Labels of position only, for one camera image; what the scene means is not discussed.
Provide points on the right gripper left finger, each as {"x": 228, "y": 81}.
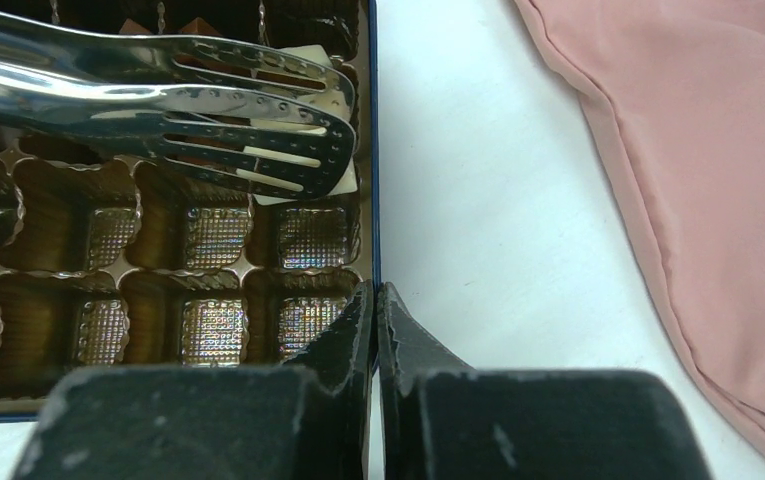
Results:
{"x": 305, "y": 418}

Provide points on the blue chocolate box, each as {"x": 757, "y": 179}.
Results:
{"x": 115, "y": 261}

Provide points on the pink cloth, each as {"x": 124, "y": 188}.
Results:
{"x": 674, "y": 95}

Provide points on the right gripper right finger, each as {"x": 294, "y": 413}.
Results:
{"x": 444, "y": 419}

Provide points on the silver metal tongs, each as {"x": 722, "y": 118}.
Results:
{"x": 243, "y": 116}

